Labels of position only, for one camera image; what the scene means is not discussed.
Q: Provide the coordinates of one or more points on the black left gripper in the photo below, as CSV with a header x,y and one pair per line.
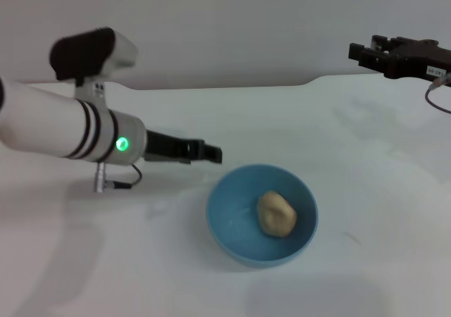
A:
x,y
163,148

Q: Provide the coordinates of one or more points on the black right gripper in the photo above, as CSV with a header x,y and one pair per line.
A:
x,y
419,61

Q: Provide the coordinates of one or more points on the blue bowl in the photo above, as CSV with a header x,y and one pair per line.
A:
x,y
260,225

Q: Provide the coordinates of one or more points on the beige egg yolk pastry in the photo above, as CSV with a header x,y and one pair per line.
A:
x,y
276,213

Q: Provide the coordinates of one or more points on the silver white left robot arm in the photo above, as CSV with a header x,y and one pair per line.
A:
x,y
53,127

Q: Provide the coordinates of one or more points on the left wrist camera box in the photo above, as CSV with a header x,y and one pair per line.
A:
x,y
88,54

